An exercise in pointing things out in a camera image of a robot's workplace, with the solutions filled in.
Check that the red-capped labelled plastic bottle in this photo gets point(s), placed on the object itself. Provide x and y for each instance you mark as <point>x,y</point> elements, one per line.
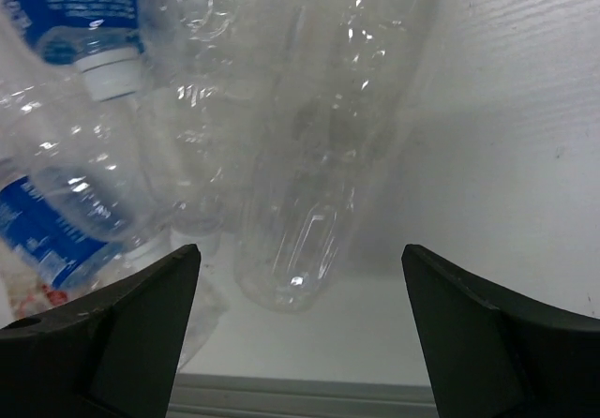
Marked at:
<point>27,294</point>

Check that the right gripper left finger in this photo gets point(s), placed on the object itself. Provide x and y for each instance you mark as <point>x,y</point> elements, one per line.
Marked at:
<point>111,353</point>

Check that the clear crushed bottle blue cap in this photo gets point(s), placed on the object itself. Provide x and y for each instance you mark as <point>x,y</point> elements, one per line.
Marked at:
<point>194,112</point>

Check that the large clear plastic bottle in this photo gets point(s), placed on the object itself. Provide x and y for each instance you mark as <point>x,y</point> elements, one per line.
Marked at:
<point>346,83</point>

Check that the blue-label bottle white cap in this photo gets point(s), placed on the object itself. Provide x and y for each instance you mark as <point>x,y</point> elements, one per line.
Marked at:
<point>63,256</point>

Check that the clear bottle blue-white cap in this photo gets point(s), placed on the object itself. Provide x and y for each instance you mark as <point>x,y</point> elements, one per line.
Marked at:
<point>83,157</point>

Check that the aluminium frame rail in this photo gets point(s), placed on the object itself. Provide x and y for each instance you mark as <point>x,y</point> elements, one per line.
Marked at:
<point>228,396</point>

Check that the blue-label plastic bottle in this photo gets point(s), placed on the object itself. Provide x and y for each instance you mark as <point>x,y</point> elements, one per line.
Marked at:
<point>100,38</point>

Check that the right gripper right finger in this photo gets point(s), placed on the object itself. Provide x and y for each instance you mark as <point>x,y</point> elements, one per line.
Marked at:
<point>493,352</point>

